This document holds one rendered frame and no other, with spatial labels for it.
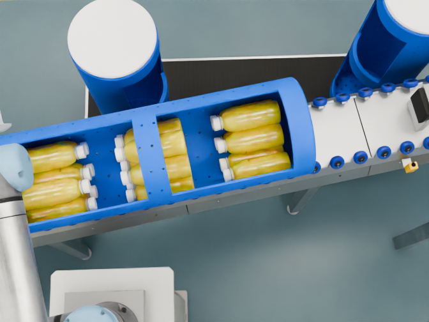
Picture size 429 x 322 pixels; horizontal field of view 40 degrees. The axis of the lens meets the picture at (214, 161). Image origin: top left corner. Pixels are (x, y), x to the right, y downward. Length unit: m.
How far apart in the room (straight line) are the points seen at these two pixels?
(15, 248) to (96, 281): 0.68
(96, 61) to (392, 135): 0.96
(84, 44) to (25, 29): 1.31
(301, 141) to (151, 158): 0.40
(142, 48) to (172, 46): 1.16
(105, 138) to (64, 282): 0.46
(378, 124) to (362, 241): 0.97
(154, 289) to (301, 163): 0.52
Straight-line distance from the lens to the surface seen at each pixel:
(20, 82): 3.07
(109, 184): 1.81
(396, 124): 1.96
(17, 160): 0.92
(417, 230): 2.53
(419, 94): 1.86
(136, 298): 1.53
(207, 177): 1.77
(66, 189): 1.64
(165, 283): 1.56
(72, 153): 1.69
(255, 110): 1.67
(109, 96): 1.98
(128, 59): 1.85
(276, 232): 2.74
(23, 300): 0.92
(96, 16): 1.93
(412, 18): 2.00
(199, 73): 2.78
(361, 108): 1.95
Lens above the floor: 2.70
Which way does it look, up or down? 75 degrees down
